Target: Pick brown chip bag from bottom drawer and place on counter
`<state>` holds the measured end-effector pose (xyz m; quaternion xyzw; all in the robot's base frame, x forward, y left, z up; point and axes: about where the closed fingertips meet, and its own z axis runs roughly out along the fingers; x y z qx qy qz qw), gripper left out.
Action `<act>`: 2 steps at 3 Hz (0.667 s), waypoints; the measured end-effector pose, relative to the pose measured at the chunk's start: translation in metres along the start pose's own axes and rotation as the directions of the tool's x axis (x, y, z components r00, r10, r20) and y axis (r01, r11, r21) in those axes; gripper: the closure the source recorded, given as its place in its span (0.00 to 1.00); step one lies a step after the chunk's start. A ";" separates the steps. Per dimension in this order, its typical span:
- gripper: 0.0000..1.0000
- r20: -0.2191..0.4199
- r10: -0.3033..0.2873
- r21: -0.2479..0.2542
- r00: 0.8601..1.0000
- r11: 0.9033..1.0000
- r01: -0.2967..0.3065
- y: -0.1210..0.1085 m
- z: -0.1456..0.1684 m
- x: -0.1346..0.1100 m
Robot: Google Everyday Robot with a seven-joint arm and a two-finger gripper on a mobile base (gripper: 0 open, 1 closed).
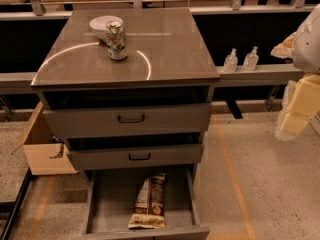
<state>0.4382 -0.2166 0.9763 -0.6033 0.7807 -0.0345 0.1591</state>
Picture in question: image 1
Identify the right clear sanitizer bottle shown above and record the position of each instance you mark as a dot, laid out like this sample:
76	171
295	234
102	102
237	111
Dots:
251	59

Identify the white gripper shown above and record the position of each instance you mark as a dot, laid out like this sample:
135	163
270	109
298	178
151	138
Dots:
308	47

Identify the grey bottom drawer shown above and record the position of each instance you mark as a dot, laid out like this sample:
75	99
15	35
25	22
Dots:
112	196

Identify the grey middle drawer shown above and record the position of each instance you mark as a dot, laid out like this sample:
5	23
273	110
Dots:
135	157

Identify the grey drawer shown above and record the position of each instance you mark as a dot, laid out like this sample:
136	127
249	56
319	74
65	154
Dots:
112	196
135	157
128	121

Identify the open cardboard box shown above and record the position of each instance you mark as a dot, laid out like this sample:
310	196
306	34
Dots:
44	153

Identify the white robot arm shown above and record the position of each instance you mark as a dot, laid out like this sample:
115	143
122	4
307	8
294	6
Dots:
306	47

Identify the grey metal rail shelf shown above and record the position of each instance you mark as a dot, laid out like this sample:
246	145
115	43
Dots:
275	74

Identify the green white soda can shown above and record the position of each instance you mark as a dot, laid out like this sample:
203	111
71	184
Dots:
115	40

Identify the clear sanitizer bottle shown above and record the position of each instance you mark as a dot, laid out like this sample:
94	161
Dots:
251	59
231	61

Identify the white bowl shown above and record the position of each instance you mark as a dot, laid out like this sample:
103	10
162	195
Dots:
98	25

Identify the left clear sanitizer bottle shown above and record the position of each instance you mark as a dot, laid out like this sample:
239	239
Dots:
231	61

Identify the grey drawer cabinet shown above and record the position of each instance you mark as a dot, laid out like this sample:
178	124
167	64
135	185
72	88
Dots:
167	63

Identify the grey top drawer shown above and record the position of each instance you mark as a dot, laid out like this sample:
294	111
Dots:
128	121

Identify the black floor frame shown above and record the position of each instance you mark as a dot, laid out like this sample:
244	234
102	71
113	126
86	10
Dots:
12	208

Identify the brown chip bag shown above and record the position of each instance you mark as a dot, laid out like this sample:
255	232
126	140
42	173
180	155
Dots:
148	211

